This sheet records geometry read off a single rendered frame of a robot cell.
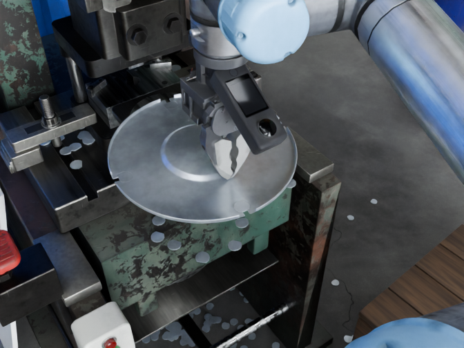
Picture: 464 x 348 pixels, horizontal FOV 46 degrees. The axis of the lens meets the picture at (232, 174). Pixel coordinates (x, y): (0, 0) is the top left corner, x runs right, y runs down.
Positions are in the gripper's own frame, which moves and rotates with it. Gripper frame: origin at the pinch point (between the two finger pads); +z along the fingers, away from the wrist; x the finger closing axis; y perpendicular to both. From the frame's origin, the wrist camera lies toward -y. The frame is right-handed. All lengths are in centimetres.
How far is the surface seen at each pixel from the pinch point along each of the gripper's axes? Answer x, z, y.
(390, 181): -91, 80, 35
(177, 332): 0, 79, 26
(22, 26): 13, -6, 49
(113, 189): 12.3, 10.2, 17.0
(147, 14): 0.9, -16.6, 20.5
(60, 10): -21, 39, 141
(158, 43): -0.3, -11.5, 20.5
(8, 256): 31.4, 3.4, 6.6
